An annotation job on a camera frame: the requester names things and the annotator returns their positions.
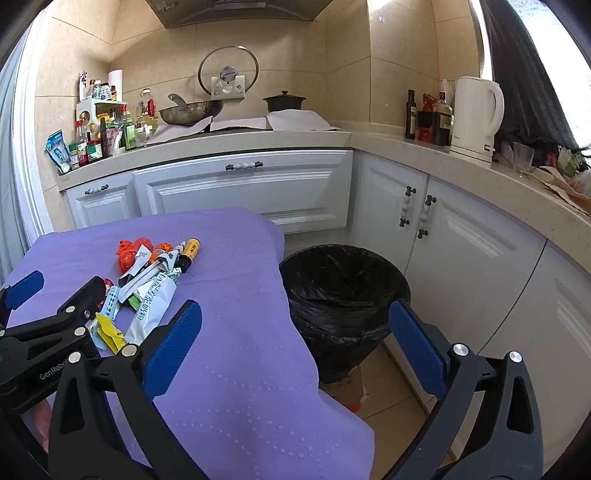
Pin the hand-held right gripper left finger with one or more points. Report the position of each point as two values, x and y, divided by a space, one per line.
173 350

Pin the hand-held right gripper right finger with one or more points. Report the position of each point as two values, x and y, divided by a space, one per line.
415 346

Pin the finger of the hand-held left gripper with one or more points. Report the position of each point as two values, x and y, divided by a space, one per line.
25 288
69 318

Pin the yellow sachet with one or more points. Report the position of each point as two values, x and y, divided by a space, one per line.
111 334

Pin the blue white packet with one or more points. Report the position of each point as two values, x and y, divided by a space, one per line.
111 300

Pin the small red wrapper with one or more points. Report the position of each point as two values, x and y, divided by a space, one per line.
107 282

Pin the white green printed wrapper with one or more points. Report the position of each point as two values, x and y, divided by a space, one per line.
159 270

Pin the red plastic bag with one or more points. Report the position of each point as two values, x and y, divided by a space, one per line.
127 256

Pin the trash bin with black bag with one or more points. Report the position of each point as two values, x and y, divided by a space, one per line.
341 295

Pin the brown bottle with yellow label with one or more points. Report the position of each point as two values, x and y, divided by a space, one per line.
189 251

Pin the orange wrapper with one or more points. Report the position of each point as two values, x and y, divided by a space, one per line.
161 249

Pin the person's left hand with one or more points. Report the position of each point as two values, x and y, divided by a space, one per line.
39 420

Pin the purple tablecloth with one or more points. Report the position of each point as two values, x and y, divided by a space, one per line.
231 369

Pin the brown cardboard piece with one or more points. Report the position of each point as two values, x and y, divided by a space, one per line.
346 387

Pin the small white cabinet door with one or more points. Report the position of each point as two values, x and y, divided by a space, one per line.
106 210

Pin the blue white seasoning bags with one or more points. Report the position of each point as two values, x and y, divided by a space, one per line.
56 150

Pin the cluster of condiment bottles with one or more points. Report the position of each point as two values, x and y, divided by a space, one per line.
92 147

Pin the wide white drawer front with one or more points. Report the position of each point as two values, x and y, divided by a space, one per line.
240 194

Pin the white spice rack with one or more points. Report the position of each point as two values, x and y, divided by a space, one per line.
99 107

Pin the beige plastic bag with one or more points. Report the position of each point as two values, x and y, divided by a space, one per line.
563 189

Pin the clear glass cup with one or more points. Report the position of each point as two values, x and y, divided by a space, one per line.
523 159

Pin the red sauce jar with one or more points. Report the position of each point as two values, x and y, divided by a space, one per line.
425 127

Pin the paper towel roll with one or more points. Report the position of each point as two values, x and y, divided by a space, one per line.
115 85

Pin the dark soy sauce bottle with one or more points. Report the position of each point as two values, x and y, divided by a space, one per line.
442 122

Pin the dark oil bottle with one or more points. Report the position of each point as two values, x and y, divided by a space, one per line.
410 117

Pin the white stove cover sheet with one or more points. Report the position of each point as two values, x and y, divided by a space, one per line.
240 125

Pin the steel wok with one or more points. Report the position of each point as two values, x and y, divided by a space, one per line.
189 115

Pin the white electric kettle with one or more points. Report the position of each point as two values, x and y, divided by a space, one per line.
471 115

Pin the white cloth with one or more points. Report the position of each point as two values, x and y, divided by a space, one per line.
300 120

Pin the black casserole pot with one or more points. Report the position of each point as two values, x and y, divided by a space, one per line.
284 102

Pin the glass pot lid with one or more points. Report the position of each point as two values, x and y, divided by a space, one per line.
227 71

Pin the dark curtain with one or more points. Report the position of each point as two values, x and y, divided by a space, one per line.
521 69

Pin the steel range hood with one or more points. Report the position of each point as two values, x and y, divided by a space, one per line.
231 11

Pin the white door frame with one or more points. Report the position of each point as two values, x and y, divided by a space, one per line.
30 152

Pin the white wall lid holder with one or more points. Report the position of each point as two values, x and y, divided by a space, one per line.
228 91

